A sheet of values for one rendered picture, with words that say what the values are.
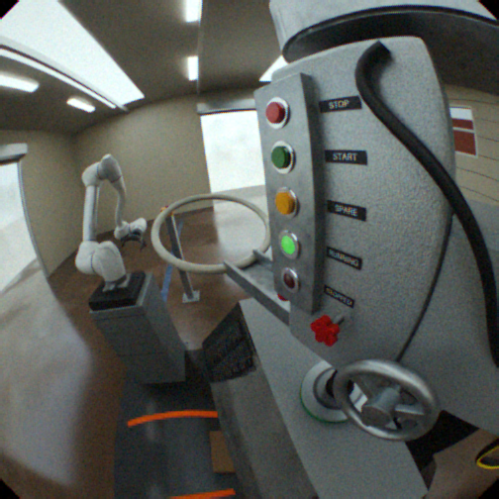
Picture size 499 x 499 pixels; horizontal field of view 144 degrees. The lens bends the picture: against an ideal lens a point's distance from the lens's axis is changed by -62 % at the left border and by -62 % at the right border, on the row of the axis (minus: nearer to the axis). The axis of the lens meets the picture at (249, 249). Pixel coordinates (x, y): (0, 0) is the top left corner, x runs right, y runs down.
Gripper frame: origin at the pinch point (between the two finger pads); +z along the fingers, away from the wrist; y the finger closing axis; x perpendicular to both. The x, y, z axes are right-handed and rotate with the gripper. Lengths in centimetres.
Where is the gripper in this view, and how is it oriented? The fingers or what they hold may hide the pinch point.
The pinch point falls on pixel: (131, 247)
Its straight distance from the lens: 148.0
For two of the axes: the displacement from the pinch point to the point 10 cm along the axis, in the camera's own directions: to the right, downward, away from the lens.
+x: 3.8, -8.3, -4.1
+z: 2.6, 5.2, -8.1
